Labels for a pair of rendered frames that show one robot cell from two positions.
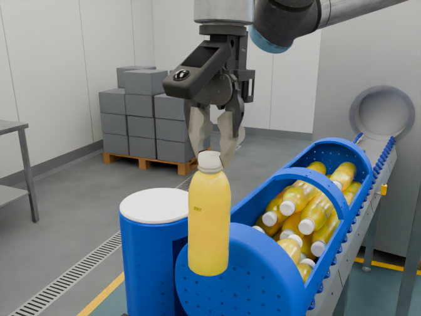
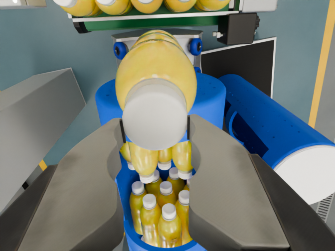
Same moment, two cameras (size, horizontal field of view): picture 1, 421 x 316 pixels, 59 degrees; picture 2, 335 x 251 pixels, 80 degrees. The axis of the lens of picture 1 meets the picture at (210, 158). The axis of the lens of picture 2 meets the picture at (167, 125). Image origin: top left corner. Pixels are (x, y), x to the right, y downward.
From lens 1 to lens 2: 0.52 m
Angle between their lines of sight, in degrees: 47
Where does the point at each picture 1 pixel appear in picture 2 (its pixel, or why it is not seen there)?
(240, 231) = not seen: hidden behind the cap
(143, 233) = (298, 140)
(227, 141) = (85, 150)
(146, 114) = not seen: outside the picture
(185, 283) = (208, 81)
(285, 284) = (99, 103)
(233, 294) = not seen: hidden behind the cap
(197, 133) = (205, 149)
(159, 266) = (267, 128)
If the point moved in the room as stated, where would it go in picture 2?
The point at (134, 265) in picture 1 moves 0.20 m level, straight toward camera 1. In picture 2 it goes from (289, 119) to (260, 85)
